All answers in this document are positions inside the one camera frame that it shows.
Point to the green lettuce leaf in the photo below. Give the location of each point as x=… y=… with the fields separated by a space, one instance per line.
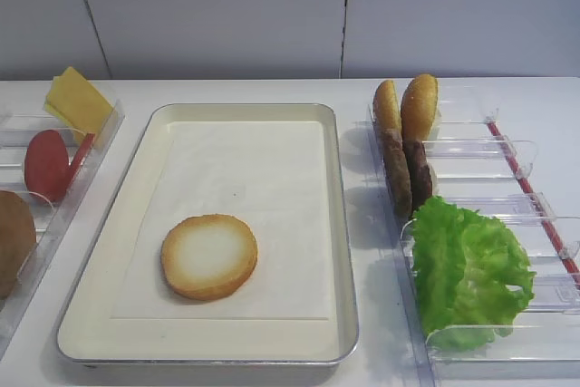
x=439 y=265
x=498 y=277

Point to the left brown meat patty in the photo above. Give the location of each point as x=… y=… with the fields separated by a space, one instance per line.
x=397 y=172

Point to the brown meat patty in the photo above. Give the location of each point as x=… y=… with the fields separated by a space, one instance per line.
x=419 y=170
x=397 y=172

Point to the right brown meat patty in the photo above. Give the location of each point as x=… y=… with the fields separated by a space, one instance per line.
x=419 y=170

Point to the right red tomato slice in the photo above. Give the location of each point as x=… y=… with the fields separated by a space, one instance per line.
x=77 y=162

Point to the red tomato slice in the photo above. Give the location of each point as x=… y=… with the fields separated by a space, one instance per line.
x=77 y=162
x=46 y=164

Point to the green lettuce leaf in rack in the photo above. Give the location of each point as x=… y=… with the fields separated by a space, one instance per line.
x=498 y=277

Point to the front yellow cheese slice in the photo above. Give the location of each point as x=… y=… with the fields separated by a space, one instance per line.
x=71 y=85

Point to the yellow cheese slice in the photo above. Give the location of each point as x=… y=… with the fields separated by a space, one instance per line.
x=70 y=114
x=71 y=85

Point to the rear yellow cheese slice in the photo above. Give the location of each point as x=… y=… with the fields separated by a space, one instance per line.
x=70 y=114

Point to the left red tomato slice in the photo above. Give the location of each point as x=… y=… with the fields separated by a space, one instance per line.
x=46 y=164

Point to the cream metal tray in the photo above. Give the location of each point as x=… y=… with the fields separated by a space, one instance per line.
x=90 y=333

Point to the white paper liner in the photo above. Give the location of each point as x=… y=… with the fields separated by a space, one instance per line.
x=271 y=175

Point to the left bun slice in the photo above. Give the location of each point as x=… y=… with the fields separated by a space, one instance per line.
x=386 y=107

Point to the toasted bun bottom slice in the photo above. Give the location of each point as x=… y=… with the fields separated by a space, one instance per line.
x=208 y=257

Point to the right bun slice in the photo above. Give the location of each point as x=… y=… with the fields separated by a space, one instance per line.
x=419 y=107

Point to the clear acrylic right rack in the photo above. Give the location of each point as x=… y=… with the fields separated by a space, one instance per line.
x=474 y=166

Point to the clear acrylic rack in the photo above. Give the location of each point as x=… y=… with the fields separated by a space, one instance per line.
x=51 y=220
x=474 y=166

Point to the clear acrylic left rack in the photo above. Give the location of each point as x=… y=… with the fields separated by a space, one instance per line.
x=51 y=220

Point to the brown bun top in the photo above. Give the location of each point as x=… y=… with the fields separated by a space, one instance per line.
x=17 y=238

